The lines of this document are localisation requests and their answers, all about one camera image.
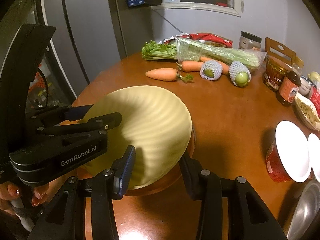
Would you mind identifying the right foam-netted green fruit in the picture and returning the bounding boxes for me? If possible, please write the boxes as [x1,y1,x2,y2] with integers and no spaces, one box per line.
[228,61,251,87]

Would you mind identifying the left foam-netted green fruit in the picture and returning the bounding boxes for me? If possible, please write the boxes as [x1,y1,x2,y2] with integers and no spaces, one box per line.
[200,60,222,81]

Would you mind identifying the clear jar black lid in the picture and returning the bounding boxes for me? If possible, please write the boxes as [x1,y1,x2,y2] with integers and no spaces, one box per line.
[239,31,262,51]

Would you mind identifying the bagged celery bunch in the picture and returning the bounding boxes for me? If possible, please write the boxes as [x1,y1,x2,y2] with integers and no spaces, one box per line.
[141,37,267,71]

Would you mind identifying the black camera cable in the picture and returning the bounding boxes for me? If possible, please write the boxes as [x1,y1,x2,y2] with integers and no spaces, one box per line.
[37,68,50,106]

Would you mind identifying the white dish of beans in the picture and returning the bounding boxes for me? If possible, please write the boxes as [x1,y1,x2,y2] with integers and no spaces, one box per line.
[294,93,319,132]

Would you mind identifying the brown sauce bottle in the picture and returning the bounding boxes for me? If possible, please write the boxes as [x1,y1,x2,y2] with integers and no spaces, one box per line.
[276,70,301,107]

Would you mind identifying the large orange carrot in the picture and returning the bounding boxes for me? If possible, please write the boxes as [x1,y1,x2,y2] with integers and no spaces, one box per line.
[145,68,194,83]

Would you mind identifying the foam-netted green fruit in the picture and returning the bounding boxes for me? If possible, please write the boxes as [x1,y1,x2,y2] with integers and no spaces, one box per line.
[200,60,222,81]
[228,61,251,87]

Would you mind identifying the red tissue box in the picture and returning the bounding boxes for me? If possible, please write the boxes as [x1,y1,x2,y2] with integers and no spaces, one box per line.
[309,86,320,116]

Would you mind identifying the amber jar with label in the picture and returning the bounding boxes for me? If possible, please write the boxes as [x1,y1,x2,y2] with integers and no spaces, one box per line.
[263,55,291,92]

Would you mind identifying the red instant noodle cup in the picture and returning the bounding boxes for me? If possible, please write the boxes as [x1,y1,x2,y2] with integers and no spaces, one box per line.
[265,120,311,183]

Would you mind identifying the white family bowl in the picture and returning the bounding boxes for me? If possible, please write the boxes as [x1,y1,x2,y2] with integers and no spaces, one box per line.
[299,76,311,97]

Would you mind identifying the blue box on sill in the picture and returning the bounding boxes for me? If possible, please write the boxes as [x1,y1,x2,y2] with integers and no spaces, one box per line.
[126,0,145,8]

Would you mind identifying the grey refrigerator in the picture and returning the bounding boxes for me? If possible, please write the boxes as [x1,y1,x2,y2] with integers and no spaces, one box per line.
[1,0,126,105]

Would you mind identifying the cream ribbed plate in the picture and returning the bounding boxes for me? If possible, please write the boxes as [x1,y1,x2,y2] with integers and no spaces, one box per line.
[82,86,192,190]

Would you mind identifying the wooden chair back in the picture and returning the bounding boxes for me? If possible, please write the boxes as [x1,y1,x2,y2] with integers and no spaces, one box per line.
[265,37,296,66]

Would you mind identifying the left hand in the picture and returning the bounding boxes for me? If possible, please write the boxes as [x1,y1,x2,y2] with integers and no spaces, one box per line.
[0,181,49,215]

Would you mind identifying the red snack bag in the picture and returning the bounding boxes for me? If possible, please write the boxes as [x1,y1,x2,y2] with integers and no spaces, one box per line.
[158,33,233,48]

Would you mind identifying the round metal pan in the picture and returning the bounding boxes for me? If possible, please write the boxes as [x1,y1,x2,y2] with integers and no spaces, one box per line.
[287,180,319,239]

